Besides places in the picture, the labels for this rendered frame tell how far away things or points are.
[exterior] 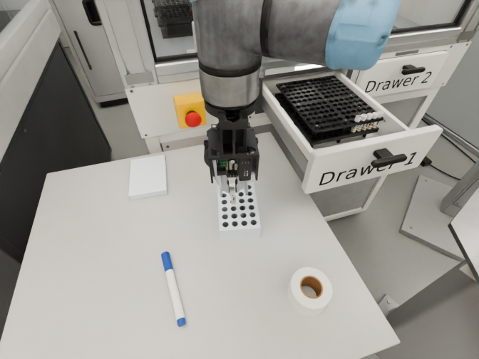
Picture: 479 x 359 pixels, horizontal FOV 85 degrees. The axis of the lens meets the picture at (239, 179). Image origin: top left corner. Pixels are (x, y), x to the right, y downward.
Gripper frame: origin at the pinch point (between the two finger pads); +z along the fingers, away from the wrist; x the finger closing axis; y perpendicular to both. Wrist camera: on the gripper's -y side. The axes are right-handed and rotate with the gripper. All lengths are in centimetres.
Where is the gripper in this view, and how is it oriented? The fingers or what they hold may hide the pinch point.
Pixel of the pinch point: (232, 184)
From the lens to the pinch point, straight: 50.7
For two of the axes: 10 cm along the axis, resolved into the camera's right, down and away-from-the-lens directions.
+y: 0.9, 7.3, -6.8
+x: 10.0, -0.6, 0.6
